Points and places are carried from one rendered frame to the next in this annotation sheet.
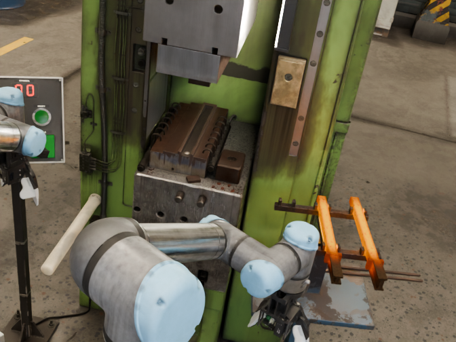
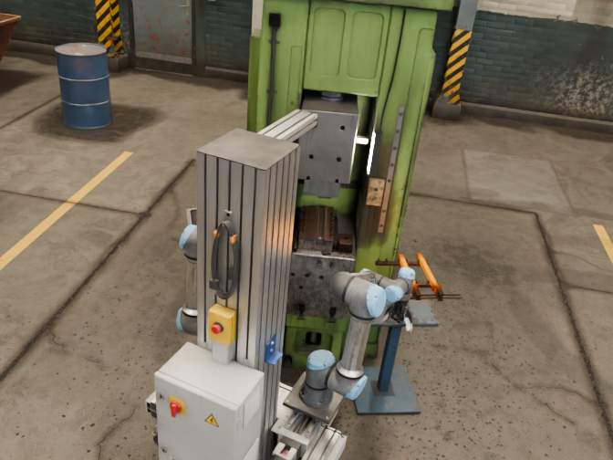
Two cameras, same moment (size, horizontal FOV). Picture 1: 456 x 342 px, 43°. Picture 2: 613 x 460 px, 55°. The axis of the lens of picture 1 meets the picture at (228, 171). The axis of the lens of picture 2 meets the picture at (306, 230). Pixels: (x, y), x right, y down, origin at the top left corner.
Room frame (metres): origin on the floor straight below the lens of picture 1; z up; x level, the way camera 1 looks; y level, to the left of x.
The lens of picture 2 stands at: (-1.25, 0.53, 2.78)
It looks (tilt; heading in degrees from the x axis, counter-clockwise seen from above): 30 degrees down; 354
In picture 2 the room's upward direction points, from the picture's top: 6 degrees clockwise
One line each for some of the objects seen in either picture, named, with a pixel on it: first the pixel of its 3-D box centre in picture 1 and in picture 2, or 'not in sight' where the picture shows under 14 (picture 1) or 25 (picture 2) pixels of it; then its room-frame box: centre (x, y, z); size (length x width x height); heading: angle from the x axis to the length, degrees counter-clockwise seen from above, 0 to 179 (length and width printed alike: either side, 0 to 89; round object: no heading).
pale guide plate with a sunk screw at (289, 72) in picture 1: (287, 81); (375, 192); (1.81, -0.15, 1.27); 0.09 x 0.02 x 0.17; 84
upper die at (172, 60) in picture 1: (201, 43); (322, 173); (1.92, 0.16, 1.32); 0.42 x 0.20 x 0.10; 174
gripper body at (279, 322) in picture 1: (283, 305); (399, 308); (0.98, -0.17, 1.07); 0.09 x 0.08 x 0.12; 152
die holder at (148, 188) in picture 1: (199, 194); (321, 262); (1.93, 0.10, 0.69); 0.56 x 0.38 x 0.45; 174
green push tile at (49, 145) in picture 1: (42, 146); not in sight; (1.60, 0.61, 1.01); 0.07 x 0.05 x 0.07; 109
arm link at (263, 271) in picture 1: (263, 267); (392, 288); (0.91, -0.10, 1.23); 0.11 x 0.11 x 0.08; 54
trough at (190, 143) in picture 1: (199, 127); (321, 221); (1.92, 0.13, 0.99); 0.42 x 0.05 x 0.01; 174
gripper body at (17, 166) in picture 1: (11, 159); not in sight; (1.39, 0.62, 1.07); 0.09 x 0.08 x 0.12; 152
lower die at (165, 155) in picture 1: (191, 134); (316, 225); (1.92, 0.16, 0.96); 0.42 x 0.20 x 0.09; 174
